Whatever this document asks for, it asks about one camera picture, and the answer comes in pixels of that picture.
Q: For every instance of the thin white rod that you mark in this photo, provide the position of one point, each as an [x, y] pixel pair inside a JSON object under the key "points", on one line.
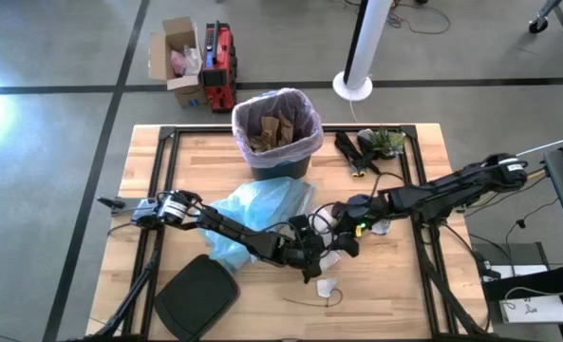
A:
{"points": [[551, 145]]}

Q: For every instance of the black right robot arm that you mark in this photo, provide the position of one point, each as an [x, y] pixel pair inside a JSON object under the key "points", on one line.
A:
{"points": [[452, 187]]}

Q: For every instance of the open cardboard box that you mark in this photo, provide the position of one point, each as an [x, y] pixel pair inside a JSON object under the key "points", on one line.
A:
{"points": [[176, 62]]}

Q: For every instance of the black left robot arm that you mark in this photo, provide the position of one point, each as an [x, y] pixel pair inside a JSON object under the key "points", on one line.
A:
{"points": [[224, 228]]}

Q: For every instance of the black table clamp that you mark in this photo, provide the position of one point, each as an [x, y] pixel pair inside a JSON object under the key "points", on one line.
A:
{"points": [[115, 203]]}

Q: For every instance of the black table frame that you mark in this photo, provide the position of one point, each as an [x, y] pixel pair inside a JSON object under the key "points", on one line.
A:
{"points": [[200, 129]]}

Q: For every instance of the black glove yellow cuff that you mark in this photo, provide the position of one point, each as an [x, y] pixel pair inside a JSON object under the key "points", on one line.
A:
{"points": [[350, 152], [370, 159]]}

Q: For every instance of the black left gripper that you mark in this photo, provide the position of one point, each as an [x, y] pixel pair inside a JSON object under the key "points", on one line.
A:
{"points": [[295, 252]]}

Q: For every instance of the black trash bin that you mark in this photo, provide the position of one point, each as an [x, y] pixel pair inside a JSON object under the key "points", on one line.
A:
{"points": [[281, 168]]}

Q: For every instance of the red toolbox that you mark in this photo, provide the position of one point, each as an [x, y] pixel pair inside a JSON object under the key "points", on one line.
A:
{"points": [[219, 66]]}

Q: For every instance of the white paper sheet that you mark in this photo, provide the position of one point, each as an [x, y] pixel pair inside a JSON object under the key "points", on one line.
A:
{"points": [[331, 260]]}

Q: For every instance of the blue trash bag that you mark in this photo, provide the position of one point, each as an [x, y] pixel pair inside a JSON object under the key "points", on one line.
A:
{"points": [[257, 204]]}

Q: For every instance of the white pole with base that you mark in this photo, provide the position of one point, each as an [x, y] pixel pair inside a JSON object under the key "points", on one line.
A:
{"points": [[364, 47]]}

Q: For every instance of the grey metal cart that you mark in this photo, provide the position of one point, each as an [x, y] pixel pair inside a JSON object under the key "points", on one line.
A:
{"points": [[542, 19]]}

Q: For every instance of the white box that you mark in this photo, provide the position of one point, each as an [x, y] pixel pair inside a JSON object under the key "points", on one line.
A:
{"points": [[537, 311]]}

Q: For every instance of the pink item in bag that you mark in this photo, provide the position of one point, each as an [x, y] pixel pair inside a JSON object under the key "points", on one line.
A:
{"points": [[183, 62]]}

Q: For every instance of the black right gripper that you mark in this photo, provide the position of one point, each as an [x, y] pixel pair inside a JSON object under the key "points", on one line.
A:
{"points": [[362, 214]]}

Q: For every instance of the potted succulent plant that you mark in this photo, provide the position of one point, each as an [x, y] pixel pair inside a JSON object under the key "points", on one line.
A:
{"points": [[385, 142]]}

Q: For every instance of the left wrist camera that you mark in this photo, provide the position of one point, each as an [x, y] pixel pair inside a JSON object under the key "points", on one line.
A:
{"points": [[307, 225]]}

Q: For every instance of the barcode label paper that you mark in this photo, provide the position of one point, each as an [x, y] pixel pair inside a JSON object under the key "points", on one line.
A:
{"points": [[381, 227]]}

